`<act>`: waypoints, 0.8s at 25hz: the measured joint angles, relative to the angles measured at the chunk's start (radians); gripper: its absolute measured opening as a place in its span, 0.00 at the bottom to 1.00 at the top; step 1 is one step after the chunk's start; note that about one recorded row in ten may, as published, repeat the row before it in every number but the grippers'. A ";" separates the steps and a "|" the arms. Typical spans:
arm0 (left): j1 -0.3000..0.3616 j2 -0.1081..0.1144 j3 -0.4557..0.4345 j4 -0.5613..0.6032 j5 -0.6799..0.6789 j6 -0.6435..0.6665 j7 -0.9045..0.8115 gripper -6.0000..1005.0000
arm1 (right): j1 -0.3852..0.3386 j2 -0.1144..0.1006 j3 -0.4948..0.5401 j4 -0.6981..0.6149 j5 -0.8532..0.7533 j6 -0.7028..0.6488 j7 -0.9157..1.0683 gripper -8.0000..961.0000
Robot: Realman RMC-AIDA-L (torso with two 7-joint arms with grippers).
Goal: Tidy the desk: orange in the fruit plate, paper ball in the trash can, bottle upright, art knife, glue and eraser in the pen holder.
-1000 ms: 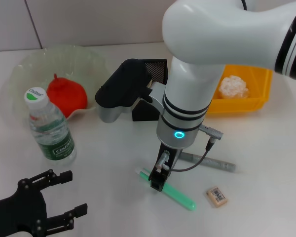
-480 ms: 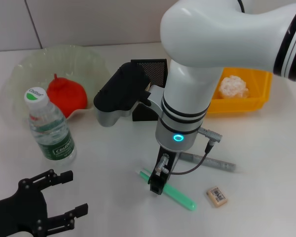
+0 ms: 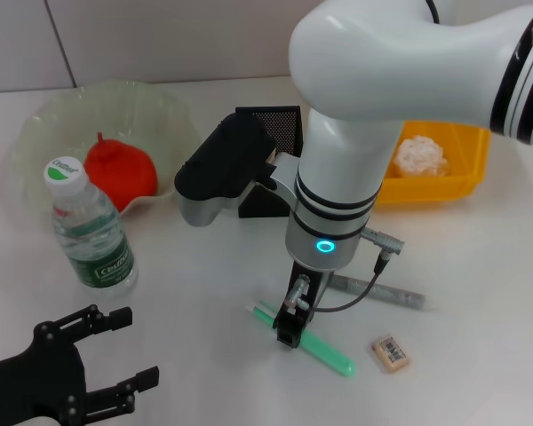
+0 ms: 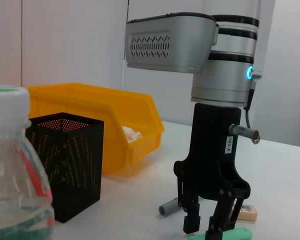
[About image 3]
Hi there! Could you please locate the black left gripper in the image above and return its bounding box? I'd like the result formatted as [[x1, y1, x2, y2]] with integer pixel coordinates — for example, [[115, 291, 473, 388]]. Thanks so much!
[[0, 304, 161, 426]]

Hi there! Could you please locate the beige eraser with barcode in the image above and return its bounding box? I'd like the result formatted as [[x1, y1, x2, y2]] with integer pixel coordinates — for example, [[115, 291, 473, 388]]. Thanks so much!
[[370, 335, 412, 375]]

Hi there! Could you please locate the white paper ball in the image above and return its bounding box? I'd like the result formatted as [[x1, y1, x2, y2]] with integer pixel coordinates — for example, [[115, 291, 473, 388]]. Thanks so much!
[[393, 136, 453, 178]]

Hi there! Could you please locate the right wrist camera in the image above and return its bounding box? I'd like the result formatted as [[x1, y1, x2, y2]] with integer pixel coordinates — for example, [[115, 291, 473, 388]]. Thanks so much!
[[173, 111, 279, 228]]

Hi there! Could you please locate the black mesh pen holder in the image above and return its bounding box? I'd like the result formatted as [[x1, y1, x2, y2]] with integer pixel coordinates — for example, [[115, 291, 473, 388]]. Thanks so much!
[[235, 105, 303, 219]]

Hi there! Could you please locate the translucent green glass fruit plate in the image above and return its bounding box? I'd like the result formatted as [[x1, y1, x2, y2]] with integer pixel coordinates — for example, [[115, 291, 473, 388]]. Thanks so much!
[[12, 79, 203, 218]]

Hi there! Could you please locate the grey marker pen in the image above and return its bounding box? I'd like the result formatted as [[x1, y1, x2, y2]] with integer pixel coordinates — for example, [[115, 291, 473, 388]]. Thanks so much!
[[330, 273, 427, 312]]

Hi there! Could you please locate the grey right gripper cable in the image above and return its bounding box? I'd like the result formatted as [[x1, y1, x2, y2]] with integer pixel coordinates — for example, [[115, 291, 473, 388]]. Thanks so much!
[[282, 225, 408, 314]]

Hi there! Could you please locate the yellow plastic bin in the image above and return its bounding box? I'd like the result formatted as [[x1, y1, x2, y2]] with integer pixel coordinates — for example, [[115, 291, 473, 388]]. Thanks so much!
[[375, 119, 492, 208]]

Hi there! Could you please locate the red-orange fruit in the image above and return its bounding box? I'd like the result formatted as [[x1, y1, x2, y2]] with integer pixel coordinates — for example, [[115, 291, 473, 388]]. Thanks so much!
[[83, 131, 159, 213]]

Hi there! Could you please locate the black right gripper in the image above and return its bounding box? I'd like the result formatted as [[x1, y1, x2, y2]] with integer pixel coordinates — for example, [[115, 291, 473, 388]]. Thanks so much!
[[273, 262, 334, 351]]

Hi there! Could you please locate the clear bottle with green label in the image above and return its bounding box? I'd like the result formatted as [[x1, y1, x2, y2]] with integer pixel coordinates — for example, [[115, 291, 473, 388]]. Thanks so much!
[[43, 154, 139, 294]]

